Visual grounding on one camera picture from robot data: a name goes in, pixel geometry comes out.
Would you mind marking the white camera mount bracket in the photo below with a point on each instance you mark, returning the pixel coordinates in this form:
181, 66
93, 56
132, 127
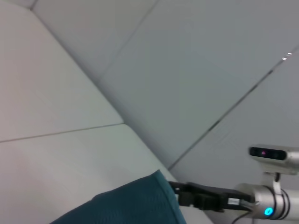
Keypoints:
272, 180

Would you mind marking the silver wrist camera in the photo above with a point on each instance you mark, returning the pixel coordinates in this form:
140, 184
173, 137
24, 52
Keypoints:
273, 156

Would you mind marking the teal blue printed t-shirt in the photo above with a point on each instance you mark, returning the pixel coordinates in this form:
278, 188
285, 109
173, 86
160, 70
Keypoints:
130, 203

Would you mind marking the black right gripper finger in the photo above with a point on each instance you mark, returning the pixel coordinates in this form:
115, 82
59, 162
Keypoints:
187, 199
177, 185

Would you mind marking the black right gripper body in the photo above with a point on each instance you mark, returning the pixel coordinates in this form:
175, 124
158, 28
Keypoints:
224, 198

